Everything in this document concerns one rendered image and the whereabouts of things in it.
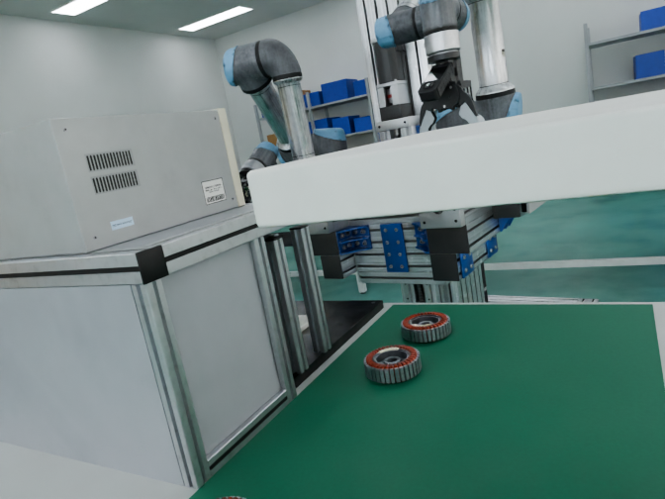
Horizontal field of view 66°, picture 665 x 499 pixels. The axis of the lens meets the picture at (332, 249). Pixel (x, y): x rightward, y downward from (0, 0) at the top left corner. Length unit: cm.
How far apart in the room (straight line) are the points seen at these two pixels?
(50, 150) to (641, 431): 93
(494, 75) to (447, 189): 141
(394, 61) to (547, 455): 142
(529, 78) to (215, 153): 680
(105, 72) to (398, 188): 790
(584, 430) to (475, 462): 17
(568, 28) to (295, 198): 742
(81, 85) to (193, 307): 708
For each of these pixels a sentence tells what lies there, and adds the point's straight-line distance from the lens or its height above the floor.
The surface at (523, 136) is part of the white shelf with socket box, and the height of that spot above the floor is 120.
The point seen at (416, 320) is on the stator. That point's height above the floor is 78.
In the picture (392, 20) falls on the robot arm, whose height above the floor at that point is 147.
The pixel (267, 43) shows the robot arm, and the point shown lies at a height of 154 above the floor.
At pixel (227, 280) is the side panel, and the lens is 89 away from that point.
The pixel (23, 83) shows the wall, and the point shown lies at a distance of 739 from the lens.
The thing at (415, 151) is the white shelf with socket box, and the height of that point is 120.
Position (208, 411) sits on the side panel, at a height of 84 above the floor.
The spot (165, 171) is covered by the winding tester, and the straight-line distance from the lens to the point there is 98.
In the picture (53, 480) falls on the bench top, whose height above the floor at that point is 75.
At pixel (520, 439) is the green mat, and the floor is 75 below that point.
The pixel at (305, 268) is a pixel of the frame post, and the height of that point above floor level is 96.
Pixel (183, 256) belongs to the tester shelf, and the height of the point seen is 109.
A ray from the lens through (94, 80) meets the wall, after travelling 798.
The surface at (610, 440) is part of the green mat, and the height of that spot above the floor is 75.
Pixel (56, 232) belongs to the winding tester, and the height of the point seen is 115.
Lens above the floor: 121
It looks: 12 degrees down
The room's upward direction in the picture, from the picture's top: 10 degrees counter-clockwise
